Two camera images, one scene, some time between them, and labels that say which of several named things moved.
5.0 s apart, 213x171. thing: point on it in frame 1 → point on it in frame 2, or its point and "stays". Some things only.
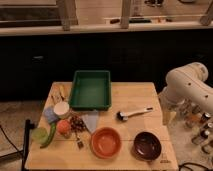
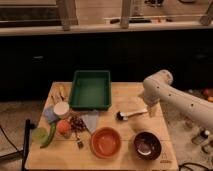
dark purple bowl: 147,146 stays
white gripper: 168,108 → 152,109
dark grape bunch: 77,124 stays
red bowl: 106,142 stays
